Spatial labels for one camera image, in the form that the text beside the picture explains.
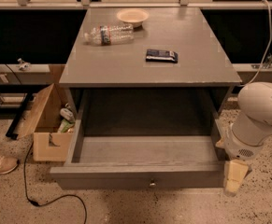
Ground crumpled plastic on ledge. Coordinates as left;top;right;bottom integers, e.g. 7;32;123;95
18;58;31;71

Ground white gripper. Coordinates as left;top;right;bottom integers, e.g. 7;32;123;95
215;124;264;197

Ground cardboard box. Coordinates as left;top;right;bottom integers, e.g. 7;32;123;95
16;64;78;162

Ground items inside cardboard box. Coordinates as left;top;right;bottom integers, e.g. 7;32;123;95
58;104;76;133

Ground clear plastic water bottle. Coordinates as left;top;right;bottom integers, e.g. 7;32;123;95
84;23;134;46

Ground white bowl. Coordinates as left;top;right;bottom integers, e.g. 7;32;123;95
117;8;149;28

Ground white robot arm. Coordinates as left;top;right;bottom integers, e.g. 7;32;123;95
216;82;272;196

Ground grey top drawer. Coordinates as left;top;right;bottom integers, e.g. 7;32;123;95
50;88;228;189

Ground dark blue snack packet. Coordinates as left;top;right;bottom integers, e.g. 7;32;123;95
146;49;179;63

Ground grey drawer cabinet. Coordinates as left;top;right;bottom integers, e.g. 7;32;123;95
58;7;242;135

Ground black floor cable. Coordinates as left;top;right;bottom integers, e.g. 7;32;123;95
22;142;88;224

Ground white hanging cable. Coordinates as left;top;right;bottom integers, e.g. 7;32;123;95
241;0;272;86

